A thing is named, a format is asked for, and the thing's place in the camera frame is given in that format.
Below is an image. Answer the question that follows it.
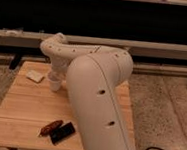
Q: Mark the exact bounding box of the white ceramic cup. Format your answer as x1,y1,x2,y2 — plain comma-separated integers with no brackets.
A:
49,79,62,92

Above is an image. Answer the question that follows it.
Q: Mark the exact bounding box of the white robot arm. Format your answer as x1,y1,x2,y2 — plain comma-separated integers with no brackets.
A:
40,33,135,150

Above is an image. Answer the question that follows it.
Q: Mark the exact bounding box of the beige sponge block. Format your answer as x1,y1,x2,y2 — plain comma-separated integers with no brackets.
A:
26,70,43,83

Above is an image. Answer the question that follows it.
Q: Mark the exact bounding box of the wooden table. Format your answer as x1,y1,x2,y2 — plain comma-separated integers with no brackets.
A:
0,61,83,150

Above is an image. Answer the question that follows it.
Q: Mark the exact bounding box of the brown sausage-shaped object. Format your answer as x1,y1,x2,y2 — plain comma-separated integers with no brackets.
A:
39,120,63,137

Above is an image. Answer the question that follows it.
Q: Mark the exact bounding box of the black rectangular box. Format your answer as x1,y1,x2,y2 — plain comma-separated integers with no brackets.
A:
49,122,76,145

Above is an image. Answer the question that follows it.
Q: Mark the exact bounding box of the beige horizontal rail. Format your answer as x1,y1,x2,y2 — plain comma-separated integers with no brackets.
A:
0,29,187,60

